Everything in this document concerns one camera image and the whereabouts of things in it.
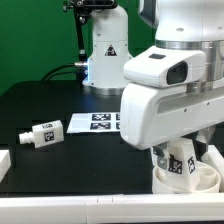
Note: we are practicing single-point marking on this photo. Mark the black camera stand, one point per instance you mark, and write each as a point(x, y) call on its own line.
point(82, 10)

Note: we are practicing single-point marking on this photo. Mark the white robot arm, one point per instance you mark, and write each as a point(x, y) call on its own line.
point(187, 25)

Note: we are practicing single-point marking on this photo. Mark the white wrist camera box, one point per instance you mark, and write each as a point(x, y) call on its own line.
point(162, 68)

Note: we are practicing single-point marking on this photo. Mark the white paper marker sheet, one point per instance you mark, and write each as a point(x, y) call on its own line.
point(94, 122)

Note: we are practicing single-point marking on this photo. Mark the white rail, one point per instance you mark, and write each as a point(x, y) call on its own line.
point(112, 209)
point(214, 159)

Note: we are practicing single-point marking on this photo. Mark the white left block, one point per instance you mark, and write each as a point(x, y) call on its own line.
point(5, 163)

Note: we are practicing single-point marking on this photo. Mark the white round stool seat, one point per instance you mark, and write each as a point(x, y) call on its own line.
point(209, 181)

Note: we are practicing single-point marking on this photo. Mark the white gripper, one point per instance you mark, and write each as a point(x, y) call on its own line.
point(150, 116)

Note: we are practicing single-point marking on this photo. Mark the white front rail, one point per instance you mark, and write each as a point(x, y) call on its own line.
point(112, 209)

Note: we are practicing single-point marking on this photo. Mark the white right rail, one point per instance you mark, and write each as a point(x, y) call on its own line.
point(214, 159)

